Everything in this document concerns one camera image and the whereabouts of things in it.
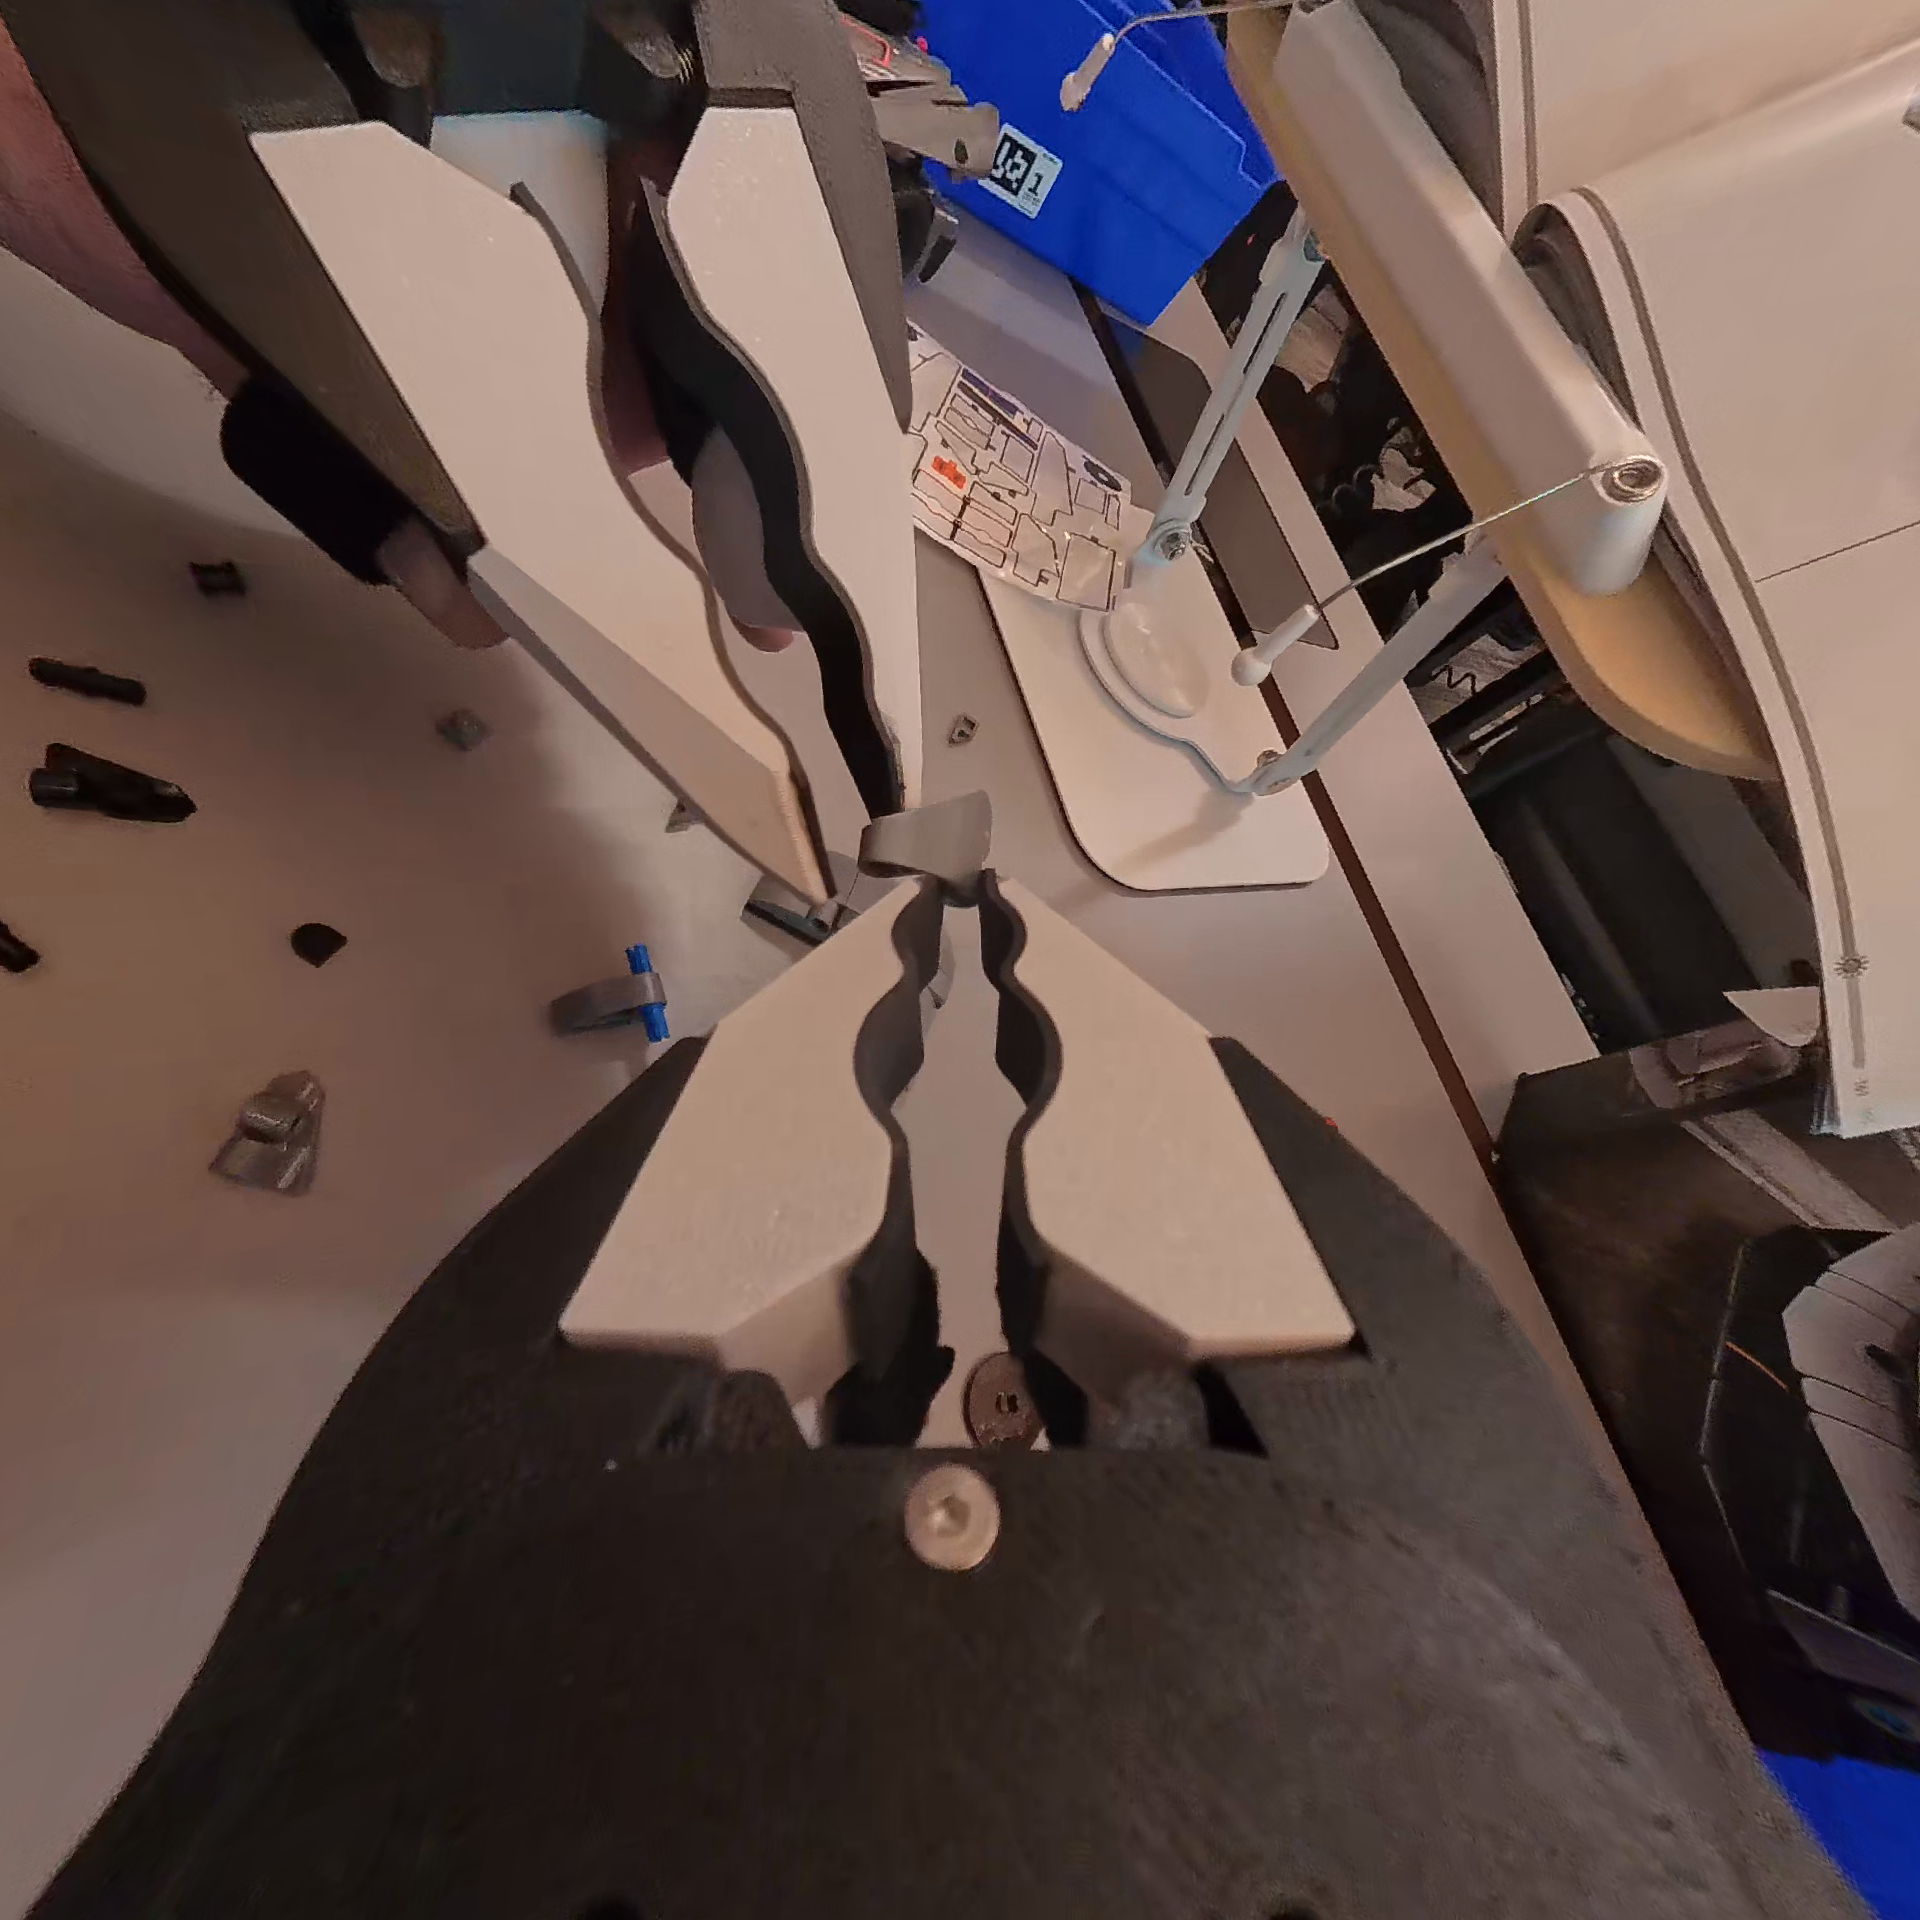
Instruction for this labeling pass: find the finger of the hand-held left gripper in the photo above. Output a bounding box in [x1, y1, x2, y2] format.
[627, 96, 923, 822]
[248, 119, 836, 903]

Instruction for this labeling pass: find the black round lego disc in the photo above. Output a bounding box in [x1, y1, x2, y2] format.
[962, 1350, 1050, 1448]

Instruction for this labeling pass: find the white desk lamp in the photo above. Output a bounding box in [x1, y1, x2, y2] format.
[1057, 0, 1920, 1143]

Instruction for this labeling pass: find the blue plastic bin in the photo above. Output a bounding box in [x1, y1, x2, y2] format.
[914, 0, 1284, 329]

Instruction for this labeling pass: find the lego sticker sheet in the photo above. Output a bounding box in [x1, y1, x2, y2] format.
[904, 322, 1132, 614]

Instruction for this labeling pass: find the dark flat panel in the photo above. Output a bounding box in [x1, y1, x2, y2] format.
[1103, 293, 1345, 653]

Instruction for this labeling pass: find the grey curved lego piece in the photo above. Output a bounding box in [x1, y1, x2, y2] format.
[855, 791, 998, 903]

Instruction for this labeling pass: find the person's left hand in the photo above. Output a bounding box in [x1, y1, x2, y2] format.
[0, 22, 512, 652]

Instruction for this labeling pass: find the blue object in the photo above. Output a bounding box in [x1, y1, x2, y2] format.
[1755, 1745, 1920, 1920]

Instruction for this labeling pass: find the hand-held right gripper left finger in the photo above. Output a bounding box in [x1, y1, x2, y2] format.
[560, 881, 958, 1446]

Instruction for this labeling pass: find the grey piece with blue pin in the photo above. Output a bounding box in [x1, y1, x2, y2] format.
[546, 942, 673, 1044]

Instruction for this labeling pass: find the silver wedge lego bracket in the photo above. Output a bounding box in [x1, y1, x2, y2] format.
[210, 1070, 327, 1198]

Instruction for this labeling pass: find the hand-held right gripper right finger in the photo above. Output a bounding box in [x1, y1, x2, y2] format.
[977, 873, 1363, 1445]

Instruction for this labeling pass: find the white rounded base board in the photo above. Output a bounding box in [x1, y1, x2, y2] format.
[977, 517, 1335, 895]

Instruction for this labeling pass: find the black wedge lego connector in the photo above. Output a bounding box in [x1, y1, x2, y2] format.
[27, 743, 199, 825]

